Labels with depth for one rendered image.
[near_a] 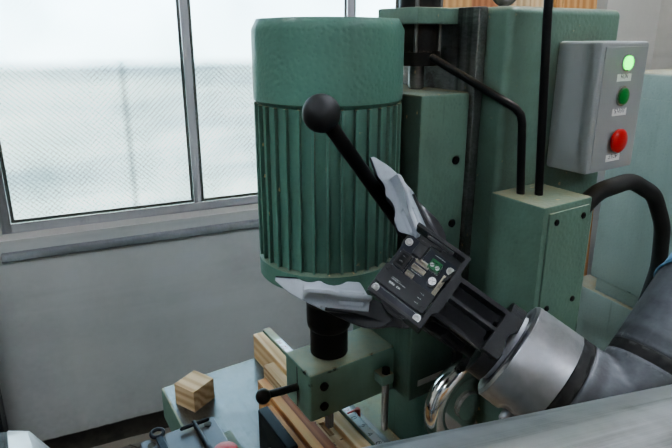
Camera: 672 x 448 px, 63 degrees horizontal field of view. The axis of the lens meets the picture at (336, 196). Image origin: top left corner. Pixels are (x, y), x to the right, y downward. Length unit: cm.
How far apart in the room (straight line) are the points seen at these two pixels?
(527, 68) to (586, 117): 9
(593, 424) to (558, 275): 54
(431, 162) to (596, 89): 21
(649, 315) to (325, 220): 32
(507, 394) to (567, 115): 40
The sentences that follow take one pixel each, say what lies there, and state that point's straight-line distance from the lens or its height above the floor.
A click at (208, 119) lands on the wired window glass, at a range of 203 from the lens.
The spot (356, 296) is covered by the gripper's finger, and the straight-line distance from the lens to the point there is 49.
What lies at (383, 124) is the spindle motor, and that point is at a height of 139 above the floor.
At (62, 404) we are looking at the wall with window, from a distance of 229.
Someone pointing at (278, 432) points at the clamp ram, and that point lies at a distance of 77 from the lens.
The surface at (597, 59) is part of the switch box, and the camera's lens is 73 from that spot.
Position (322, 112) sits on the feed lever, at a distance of 48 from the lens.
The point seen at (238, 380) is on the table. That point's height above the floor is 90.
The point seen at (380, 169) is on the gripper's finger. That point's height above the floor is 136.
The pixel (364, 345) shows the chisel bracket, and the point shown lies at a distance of 80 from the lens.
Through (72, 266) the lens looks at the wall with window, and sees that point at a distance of 205.
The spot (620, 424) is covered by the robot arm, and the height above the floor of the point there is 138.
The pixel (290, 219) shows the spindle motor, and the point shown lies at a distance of 62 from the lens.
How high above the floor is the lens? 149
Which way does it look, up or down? 16 degrees down
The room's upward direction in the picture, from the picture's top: straight up
